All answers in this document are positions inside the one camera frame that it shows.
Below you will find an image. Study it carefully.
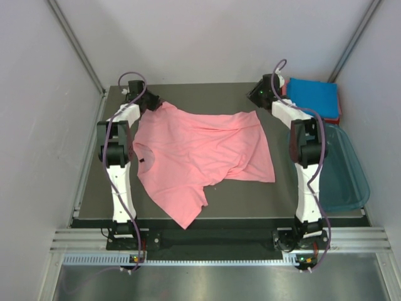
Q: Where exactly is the teal transparent plastic bin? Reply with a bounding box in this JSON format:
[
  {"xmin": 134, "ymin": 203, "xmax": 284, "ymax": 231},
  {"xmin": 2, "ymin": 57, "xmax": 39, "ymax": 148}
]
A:
[{"xmin": 320, "ymin": 124, "xmax": 370, "ymax": 213}]

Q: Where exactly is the aluminium frame rail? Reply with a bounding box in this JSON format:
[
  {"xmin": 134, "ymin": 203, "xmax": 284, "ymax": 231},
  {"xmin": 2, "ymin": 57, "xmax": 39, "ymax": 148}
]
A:
[{"xmin": 50, "ymin": 227, "xmax": 391, "ymax": 253}]

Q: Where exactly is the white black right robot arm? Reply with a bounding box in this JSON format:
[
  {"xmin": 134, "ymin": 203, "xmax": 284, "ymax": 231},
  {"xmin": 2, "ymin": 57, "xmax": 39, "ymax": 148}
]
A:
[{"xmin": 247, "ymin": 73, "xmax": 326, "ymax": 253}]

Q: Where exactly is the grey slotted cable duct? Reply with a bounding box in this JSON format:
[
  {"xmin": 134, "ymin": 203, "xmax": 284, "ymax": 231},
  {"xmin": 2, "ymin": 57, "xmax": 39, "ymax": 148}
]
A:
[{"xmin": 63, "ymin": 253, "xmax": 300, "ymax": 267}]

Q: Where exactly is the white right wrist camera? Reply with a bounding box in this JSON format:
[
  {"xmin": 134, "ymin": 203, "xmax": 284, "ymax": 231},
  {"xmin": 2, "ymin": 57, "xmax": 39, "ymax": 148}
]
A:
[{"xmin": 276, "ymin": 73, "xmax": 286, "ymax": 89}]

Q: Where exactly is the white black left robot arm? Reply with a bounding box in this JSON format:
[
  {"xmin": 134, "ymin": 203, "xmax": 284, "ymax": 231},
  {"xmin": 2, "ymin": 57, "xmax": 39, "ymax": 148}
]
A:
[{"xmin": 96, "ymin": 80, "xmax": 162, "ymax": 250}]

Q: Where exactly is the folded dark red t-shirt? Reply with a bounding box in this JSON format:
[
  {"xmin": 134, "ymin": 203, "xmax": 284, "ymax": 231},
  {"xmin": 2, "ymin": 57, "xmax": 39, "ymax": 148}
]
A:
[{"xmin": 323, "ymin": 95, "xmax": 342, "ymax": 125}]

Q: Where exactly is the pink t-shirt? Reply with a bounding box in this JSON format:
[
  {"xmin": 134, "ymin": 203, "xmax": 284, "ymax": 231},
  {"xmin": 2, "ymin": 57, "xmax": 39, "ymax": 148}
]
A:
[{"xmin": 133, "ymin": 102, "xmax": 275, "ymax": 229}]

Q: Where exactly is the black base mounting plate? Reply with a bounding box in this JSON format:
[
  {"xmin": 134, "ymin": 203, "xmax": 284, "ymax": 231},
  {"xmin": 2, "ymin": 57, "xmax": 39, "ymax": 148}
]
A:
[{"xmin": 107, "ymin": 228, "xmax": 328, "ymax": 253}]

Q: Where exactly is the folded blue t-shirt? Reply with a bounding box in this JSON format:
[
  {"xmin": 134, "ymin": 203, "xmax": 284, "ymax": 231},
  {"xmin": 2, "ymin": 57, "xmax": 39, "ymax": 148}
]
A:
[{"xmin": 286, "ymin": 77, "xmax": 341, "ymax": 119}]

